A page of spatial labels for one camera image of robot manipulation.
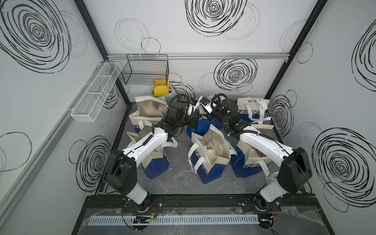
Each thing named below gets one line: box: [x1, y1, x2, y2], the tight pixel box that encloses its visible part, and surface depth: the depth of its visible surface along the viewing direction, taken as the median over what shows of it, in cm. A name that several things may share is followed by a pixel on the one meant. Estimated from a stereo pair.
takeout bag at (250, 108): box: [236, 96, 270, 123], surface depth 90 cm
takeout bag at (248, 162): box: [230, 140, 274, 178], surface depth 72 cm
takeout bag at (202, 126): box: [186, 108, 222, 139], surface depth 79 cm
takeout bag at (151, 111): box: [128, 95, 168, 131], surface depth 84 cm
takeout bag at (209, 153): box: [188, 124, 238, 185], surface depth 71 cm
